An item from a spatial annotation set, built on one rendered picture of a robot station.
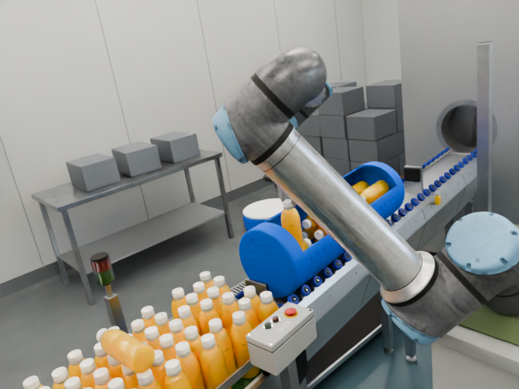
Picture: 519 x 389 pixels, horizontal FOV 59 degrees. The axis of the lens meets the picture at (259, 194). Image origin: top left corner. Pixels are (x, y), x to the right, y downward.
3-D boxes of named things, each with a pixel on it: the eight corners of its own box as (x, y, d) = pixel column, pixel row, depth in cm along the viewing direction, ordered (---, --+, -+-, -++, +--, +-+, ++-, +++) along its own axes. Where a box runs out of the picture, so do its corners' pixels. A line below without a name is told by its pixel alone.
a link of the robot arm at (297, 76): (294, 21, 85) (313, 69, 151) (247, 71, 88) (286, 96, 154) (338, 67, 85) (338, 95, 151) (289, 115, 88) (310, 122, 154)
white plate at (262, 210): (255, 197, 263) (256, 200, 264) (233, 217, 240) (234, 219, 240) (301, 198, 251) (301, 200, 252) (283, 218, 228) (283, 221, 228)
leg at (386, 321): (395, 350, 279) (389, 257, 259) (391, 355, 275) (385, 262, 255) (386, 346, 283) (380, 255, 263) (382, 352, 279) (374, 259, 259)
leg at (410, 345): (418, 357, 270) (413, 262, 250) (413, 363, 266) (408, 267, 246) (408, 354, 274) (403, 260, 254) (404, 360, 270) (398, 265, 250)
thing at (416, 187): (423, 192, 262) (422, 166, 257) (420, 194, 260) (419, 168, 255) (406, 191, 269) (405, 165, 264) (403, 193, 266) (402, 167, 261)
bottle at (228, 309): (252, 346, 158) (243, 299, 152) (235, 356, 154) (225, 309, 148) (240, 338, 163) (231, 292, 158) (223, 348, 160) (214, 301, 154)
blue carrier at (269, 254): (409, 214, 226) (399, 159, 219) (303, 303, 166) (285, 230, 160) (359, 214, 246) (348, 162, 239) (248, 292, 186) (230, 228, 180)
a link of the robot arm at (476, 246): (553, 267, 105) (536, 238, 93) (492, 313, 108) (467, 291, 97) (503, 224, 116) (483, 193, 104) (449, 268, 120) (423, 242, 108)
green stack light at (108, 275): (118, 279, 165) (115, 266, 163) (103, 287, 160) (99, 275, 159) (109, 275, 169) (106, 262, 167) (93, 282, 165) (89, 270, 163)
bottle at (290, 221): (286, 248, 181) (279, 204, 175) (303, 246, 180) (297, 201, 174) (285, 256, 174) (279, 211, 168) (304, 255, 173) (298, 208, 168)
